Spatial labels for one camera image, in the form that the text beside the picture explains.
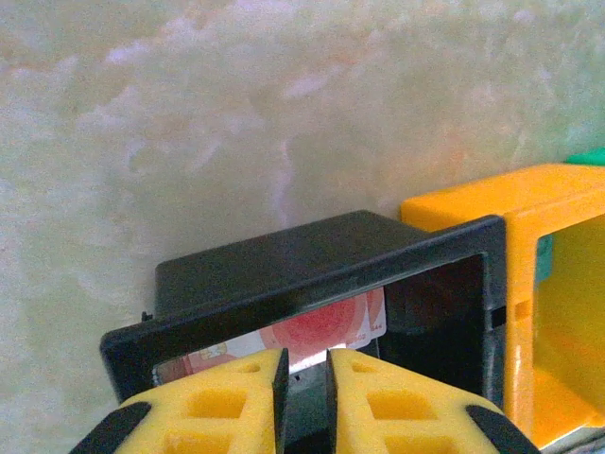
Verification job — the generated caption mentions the red and white credit card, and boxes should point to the red and white credit card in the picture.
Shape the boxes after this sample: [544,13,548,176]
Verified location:
[151,292,374,385]
[366,287,389,341]

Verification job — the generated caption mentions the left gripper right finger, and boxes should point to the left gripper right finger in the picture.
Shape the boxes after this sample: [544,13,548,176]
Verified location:
[324,347,540,454]

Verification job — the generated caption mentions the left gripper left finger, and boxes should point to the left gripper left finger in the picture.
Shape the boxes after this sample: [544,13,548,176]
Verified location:
[70,347,290,454]

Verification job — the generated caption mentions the green plastic bin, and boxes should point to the green plastic bin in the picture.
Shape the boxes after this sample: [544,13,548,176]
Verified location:
[564,147,605,167]

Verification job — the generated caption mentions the orange plastic bin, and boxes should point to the orange plastic bin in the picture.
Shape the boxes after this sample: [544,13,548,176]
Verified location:
[399,163,605,451]

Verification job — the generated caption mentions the black plastic bin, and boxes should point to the black plastic bin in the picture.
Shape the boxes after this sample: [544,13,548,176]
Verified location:
[98,209,510,454]

